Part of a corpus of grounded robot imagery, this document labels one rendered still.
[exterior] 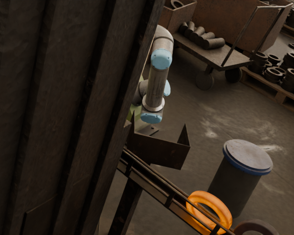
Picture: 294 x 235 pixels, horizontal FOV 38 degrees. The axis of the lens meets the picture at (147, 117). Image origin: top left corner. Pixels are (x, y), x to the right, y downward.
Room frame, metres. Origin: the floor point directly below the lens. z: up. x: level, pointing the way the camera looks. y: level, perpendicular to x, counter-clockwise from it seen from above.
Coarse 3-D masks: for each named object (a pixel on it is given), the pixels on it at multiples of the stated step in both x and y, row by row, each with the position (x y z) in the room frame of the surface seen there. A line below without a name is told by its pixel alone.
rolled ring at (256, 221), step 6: (240, 222) 1.28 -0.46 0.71; (246, 222) 1.26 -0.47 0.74; (252, 222) 1.25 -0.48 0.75; (258, 222) 1.25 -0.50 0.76; (264, 222) 1.25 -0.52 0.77; (240, 228) 1.26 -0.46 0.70; (246, 228) 1.25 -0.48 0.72; (252, 228) 1.24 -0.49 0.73; (258, 228) 1.24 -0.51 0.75; (264, 228) 1.23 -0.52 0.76; (270, 228) 1.23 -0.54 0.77; (240, 234) 1.25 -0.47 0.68; (264, 234) 1.23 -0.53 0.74; (270, 234) 1.22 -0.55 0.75; (276, 234) 1.22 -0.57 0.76
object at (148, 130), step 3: (147, 126) 2.91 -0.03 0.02; (150, 126) 2.93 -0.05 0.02; (153, 126) 2.94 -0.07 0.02; (141, 129) 2.84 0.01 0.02; (144, 129) 2.86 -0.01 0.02; (147, 129) 2.87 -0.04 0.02; (150, 129) 2.89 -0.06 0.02; (153, 129) 2.90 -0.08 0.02; (156, 129) 2.92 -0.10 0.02; (141, 132) 2.80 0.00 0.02; (144, 132) 2.81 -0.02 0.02; (147, 132) 2.83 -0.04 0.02; (150, 132) 2.84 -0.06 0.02; (153, 132) 2.86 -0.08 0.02; (150, 135) 2.82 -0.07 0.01; (126, 141) 2.61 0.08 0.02; (126, 144) 2.58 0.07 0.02
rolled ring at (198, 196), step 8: (200, 192) 1.30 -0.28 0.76; (192, 200) 1.31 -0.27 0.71; (200, 200) 1.28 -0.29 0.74; (208, 200) 1.26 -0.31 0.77; (216, 200) 1.27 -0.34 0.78; (192, 208) 1.32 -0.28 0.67; (216, 208) 1.25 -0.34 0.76; (224, 208) 1.26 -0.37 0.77; (200, 216) 1.33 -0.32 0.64; (224, 216) 1.24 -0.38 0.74; (200, 224) 1.32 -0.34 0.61; (208, 224) 1.30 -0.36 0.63; (216, 224) 1.30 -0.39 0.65; (224, 224) 1.25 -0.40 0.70; (224, 232) 1.26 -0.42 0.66
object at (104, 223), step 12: (132, 120) 1.76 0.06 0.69; (132, 132) 1.66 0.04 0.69; (132, 144) 1.61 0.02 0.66; (144, 144) 1.62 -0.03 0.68; (156, 144) 1.63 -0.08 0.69; (168, 144) 1.64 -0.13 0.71; (180, 144) 1.65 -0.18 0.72; (144, 156) 1.62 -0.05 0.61; (156, 156) 1.64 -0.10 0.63; (168, 156) 1.65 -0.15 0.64; (180, 156) 1.66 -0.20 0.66; (180, 168) 1.66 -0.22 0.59; (108, 228) 1.75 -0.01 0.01; (132, 228) 1.81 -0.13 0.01
